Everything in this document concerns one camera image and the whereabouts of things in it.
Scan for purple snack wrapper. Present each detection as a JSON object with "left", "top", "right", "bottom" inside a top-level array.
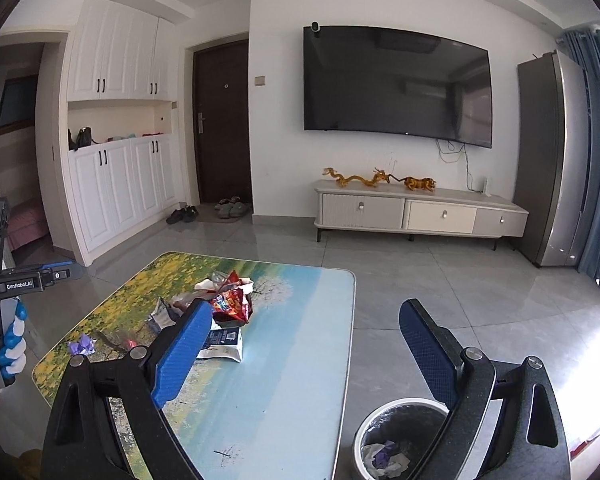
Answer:
[{"left": 67, "top": 334, "right": 95, "bottom": 356}]

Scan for white round trash bin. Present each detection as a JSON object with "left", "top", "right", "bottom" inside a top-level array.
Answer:
[{"left": 352, "top": 398, "right": 449, "bottom": 479}]

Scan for silver foil wrapper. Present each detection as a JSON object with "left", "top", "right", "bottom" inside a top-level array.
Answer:
[{"left": 146, "top": 297, "right": 188, "bottom": 334}]

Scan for white lower shoe cabinet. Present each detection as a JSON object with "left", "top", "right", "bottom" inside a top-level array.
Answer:
[{"left": 68, "top": 134, "right": 184, "bottom": 266}]

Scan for black bag on shelf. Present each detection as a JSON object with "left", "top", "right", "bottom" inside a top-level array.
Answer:
[{"left": 68, "top": 127, "right": 96, "bottom": 151}]

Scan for white blue snack packet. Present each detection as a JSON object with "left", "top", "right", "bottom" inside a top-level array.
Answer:
[{"left": 197, "top": 322, "right": 244, "bottom": 363}]

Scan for landscape print table mat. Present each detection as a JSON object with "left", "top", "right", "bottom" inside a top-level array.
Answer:
[{"left": 32, "top": 252, "right": 356, "bottom": 479}]

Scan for black shoes on floor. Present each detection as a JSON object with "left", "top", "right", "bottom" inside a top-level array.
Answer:
[{"left": 166, "top": 206, "right": 199, "bottom": 226}]

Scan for red snack bag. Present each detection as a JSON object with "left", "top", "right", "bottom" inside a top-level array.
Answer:
[{"left": 195, "top": 271, "right": 253, "bottom": 325}]

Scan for grey tall refrigerator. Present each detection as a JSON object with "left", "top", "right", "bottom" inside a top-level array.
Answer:
[{"left": 514, "top": 51, "right": 590, "bottom": 268}]

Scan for grey slippers at door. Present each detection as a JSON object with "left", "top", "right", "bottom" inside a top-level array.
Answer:
[{"left": 214, "top": 196, "right": 250, "bottom": 220}]

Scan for white router on cabinet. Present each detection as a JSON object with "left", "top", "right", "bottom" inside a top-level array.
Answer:
[{"left": 481, "top": 177, "right": 491, "bottom": 196}]

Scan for cream low tv cabinet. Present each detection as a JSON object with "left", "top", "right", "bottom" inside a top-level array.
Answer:
[{"left": 314, "top": 180, "right": 528, "bottom": 240}]

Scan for golden tiger figurine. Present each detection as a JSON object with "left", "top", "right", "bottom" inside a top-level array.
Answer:
[{"left": 401, "top": 177, "right": 437, "bottom": 192}]

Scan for dark brown entrance door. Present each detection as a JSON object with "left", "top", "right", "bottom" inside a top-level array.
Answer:
[{"left": 193, "top": 39, "right": 252, "bottom": 204}]

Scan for golden dragon figurine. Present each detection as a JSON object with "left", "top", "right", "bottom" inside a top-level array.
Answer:
[{"left": 322, "top": 167, "right": 390, "bottom": 188}]

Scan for white upper wall cabinet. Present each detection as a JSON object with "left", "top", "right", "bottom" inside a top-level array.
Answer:
[{"left": 67, "top": 0, "right": 178, "bottom": 102}]

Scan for large black wall television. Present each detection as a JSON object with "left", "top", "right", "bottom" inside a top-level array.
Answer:
[{"left": 303, "top": 24, "right": 493, "bottom": 148}]

